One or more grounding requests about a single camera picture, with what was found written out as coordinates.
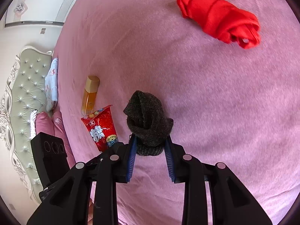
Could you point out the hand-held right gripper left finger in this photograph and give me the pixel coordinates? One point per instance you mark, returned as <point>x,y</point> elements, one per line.
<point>131,159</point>

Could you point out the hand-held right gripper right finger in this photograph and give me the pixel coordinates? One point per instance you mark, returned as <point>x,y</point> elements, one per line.
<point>169,161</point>

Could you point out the dark sock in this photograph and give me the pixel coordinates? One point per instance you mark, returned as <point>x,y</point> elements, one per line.
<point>145,117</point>

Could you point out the pink pillow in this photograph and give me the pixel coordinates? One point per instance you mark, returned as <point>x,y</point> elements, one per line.
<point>61,131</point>
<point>43,121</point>

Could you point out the red candy packet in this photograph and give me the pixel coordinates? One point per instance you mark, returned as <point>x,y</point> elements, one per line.
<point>100,129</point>

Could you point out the pink bed sheet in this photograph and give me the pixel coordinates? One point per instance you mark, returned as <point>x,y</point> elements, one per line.
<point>187,98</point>

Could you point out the gold glass bottle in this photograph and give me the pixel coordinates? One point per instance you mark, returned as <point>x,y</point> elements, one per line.
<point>90,96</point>

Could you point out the blue and white floral pillow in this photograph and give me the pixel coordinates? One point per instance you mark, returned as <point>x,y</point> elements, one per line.
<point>51,84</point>

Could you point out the tufted green-grey headboard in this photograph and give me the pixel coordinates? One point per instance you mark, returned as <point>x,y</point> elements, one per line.
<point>25,86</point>

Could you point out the red sock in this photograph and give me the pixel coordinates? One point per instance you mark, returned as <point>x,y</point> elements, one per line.
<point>218,16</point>

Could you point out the white patterned wardrobe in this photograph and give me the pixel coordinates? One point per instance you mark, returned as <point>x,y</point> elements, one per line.
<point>42,7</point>

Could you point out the wall switch plate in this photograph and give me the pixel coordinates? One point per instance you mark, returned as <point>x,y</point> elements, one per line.
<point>43,31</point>

